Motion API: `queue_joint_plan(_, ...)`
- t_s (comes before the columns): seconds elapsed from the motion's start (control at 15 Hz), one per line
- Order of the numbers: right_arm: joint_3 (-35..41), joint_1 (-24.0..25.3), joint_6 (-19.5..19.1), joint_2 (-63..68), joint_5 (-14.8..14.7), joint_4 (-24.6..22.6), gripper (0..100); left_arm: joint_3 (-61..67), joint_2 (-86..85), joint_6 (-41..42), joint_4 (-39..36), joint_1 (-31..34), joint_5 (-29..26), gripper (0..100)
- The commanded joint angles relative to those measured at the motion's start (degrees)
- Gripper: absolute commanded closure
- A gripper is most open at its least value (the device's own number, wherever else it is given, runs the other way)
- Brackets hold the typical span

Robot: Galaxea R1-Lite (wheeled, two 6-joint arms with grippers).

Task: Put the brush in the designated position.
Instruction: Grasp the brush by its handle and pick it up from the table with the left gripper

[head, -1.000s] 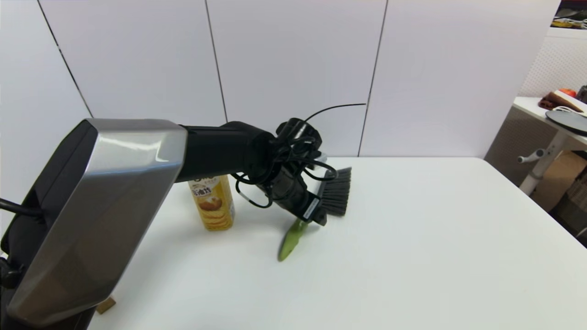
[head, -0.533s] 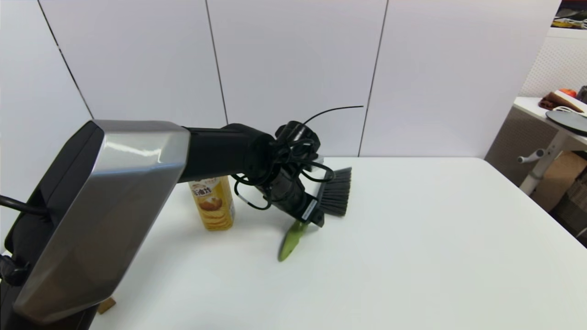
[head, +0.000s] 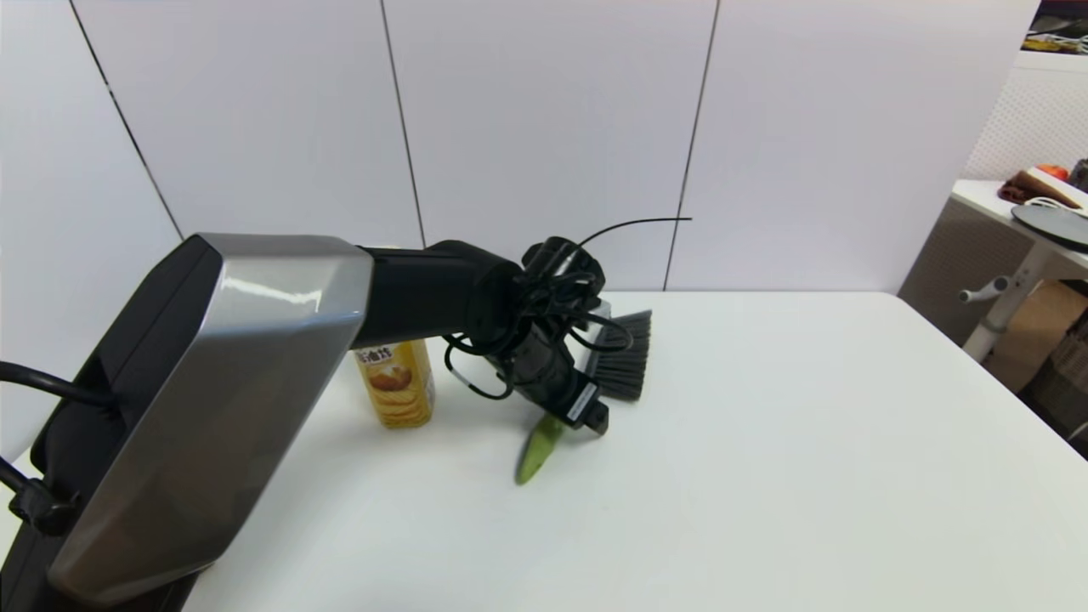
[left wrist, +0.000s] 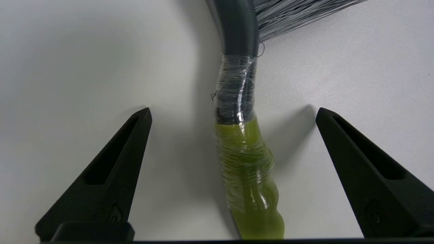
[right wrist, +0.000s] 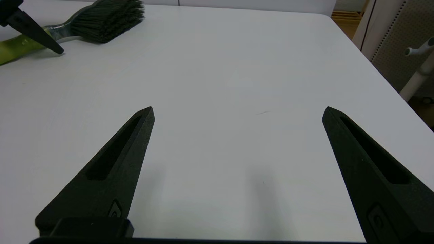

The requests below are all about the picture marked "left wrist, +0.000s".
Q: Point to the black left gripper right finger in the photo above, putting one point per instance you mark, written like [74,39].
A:
[356,176]

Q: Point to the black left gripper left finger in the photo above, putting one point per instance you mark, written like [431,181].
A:
[112,193]

